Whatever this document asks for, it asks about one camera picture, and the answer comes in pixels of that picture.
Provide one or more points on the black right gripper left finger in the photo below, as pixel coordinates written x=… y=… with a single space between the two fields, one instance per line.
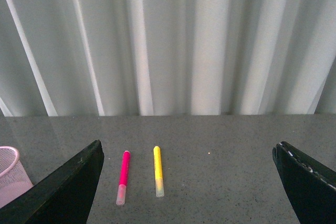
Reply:
x=64 y=196

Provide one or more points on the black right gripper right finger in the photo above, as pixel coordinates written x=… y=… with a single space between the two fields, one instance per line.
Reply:
x=309 y=185

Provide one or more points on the pink marker pen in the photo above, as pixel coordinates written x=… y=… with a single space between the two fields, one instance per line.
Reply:
x=123 y=181

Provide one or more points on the pink mesh pen cup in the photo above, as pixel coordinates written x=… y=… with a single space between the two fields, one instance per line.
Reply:
x=14 y=179

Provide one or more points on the yellow marker pen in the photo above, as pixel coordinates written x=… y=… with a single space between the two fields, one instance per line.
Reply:
x=158 y=172

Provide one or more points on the white pleated curtain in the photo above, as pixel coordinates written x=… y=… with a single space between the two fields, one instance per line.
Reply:
x=167 y=57

